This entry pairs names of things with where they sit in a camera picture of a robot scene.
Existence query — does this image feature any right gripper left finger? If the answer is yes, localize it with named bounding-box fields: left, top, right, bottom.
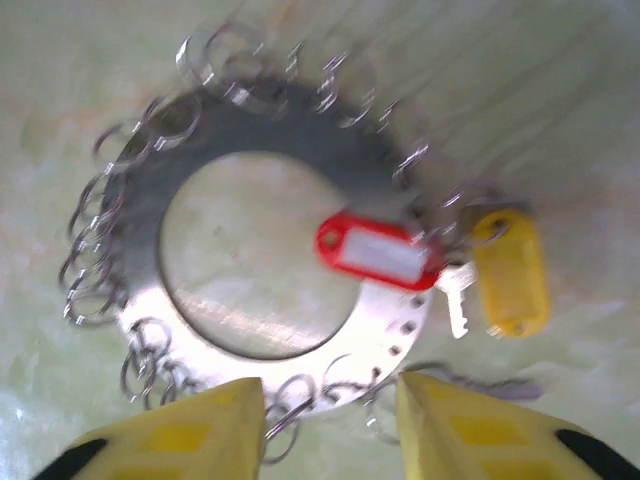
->
left=29, top=377, right=266, bottom=480

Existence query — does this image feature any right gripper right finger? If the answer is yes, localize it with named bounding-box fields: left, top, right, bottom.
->
left=397, top=372, right=640, bottom=480

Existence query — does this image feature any yellow tag key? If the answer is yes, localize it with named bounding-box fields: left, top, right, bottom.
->
left=434, top=197, right=552, bottom=342

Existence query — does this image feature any red tag key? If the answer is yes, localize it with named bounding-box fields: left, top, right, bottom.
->
left=313, top=210, right=447, bottom=294

